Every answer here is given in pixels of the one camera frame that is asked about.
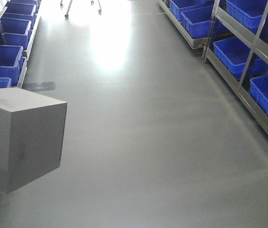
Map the gray rectangular base block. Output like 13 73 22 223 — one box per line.
0 87 67 194

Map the blue bin left rack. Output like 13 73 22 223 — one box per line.
0 18 31 50
0 45 24 86

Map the right steel shelving rack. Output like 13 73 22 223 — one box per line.
159 0 268 137

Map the steel shelving rack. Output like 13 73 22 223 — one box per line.
159 0 268 137
0 0 42 88

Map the left steel shelving rack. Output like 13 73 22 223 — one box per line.
0 0 42 88

